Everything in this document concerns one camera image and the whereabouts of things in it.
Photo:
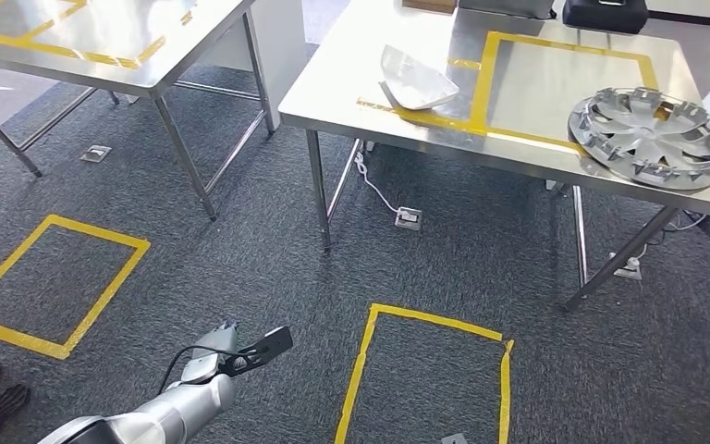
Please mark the grey wheel hubcap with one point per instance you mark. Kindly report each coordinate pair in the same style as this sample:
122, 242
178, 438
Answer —
649, 138

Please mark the yellow tape table outline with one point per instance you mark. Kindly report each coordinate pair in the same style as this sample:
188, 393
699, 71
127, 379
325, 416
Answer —
482, 80

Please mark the metal floor socket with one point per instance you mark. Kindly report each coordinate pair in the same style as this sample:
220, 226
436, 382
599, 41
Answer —
408, 219
626, 269
95, 153

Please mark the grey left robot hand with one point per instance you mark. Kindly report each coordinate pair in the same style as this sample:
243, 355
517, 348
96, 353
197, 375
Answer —
220, 340

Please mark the steel workbench table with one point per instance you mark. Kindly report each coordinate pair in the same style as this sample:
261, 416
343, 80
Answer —
545, 80

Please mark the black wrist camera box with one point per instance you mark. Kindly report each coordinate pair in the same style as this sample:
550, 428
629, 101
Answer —
269, 346

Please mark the black carry case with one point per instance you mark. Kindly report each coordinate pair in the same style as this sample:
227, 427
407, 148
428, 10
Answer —
606, 15

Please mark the brown cardboard box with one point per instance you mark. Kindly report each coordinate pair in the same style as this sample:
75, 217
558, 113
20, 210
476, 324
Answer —
428, 5

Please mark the grey laptop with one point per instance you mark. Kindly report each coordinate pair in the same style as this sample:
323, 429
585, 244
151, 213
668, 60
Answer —
502, 7

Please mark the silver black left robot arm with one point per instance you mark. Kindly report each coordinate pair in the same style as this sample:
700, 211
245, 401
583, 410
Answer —
165, 410

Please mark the white curved plastic part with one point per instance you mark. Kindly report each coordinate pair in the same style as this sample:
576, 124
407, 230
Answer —
416, 83

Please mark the yellow floor tape square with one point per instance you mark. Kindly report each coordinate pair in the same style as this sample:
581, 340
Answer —
359, 367
98, 231

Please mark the white cabinet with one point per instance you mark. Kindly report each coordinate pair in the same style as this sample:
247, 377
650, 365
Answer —
281, 49

